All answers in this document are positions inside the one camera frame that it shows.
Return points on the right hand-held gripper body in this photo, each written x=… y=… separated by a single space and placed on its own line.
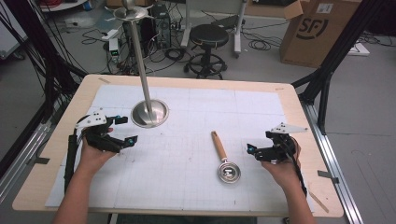
x=278 y=151

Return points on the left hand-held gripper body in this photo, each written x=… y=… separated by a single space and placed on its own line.
x=99 y=138

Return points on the person's left hand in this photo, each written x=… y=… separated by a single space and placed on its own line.
x=91 y=158

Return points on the person's right hand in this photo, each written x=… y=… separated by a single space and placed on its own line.
x=285 y=172

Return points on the tall metal stand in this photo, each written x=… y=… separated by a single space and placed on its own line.
x=149 y=113

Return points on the beige tape piece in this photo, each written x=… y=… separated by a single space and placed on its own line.
x=104 y=80

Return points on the black tape piece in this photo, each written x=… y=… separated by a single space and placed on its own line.
x=42 y=160
x=327 y=176

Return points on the white grid mat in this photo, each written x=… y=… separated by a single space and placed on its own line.
x=186 y=124

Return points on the small device with green display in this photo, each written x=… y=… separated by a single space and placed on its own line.
x=114 y=49

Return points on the white power strip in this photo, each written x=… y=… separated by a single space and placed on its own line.
x=359 y=49
x=109 y=34

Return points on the black computer tower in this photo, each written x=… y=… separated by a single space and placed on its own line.
x=162 y=26

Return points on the large cardboard box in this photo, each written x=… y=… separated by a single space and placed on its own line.
x=314 y=37

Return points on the black round stool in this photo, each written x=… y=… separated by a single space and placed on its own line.
x=208 y=35

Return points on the aluminium rail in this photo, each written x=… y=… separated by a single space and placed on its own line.
x=333 y=161
x=21 y=161

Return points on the black metal frame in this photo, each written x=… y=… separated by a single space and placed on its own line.
x=46 y=62
x=336 y=53

